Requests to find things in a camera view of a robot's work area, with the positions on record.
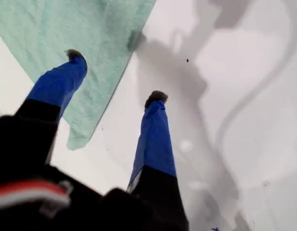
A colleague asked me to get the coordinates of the pale green T-shirt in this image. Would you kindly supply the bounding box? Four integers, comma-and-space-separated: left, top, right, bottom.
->
0, 0, 157, 151

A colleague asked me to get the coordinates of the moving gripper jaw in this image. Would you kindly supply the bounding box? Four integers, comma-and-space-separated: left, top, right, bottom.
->
0, 49, 88, 170

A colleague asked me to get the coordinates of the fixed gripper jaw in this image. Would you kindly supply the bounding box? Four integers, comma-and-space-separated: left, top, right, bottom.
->
126, 90, 190, 231

